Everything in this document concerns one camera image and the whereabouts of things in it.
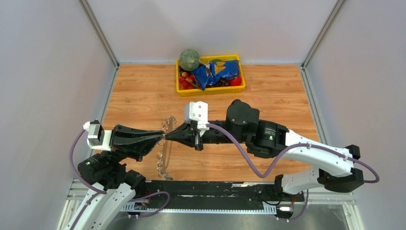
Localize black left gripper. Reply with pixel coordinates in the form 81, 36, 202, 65
101, 122, 164, 166

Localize green melon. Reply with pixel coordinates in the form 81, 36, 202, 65
179, 49, 200, 72

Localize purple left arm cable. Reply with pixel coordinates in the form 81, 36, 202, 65
68, 128, 171, 229

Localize yellow plastic bin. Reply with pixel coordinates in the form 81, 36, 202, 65
176, 54, 246, 96

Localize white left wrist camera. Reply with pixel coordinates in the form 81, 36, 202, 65
83, 119, 112, 151

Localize strawberries in bin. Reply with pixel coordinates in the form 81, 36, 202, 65
178, 71, 197, 90

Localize red tomato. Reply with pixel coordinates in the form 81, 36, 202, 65
229, 76, 242, 86

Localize blue snack bag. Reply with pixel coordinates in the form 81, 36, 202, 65
190, 60, 242, 91

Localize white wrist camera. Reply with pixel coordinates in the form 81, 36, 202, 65
183, 101, 209, 137
83, 119, 112, 151

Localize metal key holder plate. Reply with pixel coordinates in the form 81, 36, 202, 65
157, 116, 177, 181

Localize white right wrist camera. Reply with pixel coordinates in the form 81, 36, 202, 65
183, 101, 209, 137

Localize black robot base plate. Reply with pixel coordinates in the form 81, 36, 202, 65
135, 180, 304, 211

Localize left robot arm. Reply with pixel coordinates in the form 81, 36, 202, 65
65, 120, 170, 230

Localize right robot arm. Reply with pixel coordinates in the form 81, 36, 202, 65
166, 99, 365, 200

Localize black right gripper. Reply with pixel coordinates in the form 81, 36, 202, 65
166, 119, 248, 150

